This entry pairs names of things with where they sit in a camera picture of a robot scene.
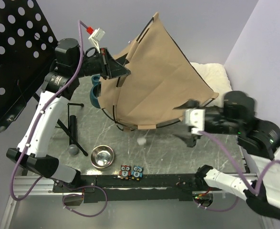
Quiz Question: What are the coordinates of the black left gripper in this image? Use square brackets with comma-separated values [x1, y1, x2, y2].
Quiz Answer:
[73, 48, 131, 80]

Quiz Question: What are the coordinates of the tan and black pet tent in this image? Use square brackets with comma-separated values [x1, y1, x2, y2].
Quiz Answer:
[98, 11, 219, 132]

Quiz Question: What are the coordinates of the white fluffy pillow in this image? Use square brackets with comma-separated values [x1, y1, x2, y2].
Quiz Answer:
[191, 62, 232, 107]

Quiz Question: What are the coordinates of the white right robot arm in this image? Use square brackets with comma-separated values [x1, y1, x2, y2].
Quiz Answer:
[179, 91, 280, 220]

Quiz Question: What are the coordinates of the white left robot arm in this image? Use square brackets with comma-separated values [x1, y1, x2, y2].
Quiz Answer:
[6, 38, 131, 192]

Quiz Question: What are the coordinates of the teal pet bowl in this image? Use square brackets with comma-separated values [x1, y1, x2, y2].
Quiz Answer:
[90, 74, 100, 109]

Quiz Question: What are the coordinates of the steel pet bowl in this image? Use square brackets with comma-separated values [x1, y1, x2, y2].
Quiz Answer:
[91, 145, 115, 169]

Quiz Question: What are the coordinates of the white pompom toy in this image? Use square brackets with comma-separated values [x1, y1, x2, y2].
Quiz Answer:
[137, 137, 147, 146]

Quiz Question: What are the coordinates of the blue owl tag eight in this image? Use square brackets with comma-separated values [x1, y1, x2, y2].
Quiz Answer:
[131, 165, 144, 181]

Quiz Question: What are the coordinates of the black tripod stand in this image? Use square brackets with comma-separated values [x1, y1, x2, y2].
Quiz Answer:
[55, 103, 88, 156]

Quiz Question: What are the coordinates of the red owl tag seven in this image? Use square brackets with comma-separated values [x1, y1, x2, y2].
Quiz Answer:
[119, 165, 131, 180]

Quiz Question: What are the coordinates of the black perforated music stand tray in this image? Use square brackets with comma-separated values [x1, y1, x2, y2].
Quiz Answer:
[0, 0, 57, 133]

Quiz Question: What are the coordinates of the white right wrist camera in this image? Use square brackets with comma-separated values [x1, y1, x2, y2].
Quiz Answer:
[185, 109, 205, 135]

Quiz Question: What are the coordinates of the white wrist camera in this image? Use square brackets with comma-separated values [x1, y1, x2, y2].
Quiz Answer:
[185, 109, 205, 135]
[86, 27, 105, 53]

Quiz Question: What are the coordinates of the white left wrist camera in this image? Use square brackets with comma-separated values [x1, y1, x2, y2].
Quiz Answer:
[86, 27, 105, 53]

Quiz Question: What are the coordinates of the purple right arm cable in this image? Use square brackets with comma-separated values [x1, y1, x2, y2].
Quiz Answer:
[193, 130, 280, 213]

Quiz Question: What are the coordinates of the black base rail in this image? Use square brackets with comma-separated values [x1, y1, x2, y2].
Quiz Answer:
[52, 174, 209, 203]

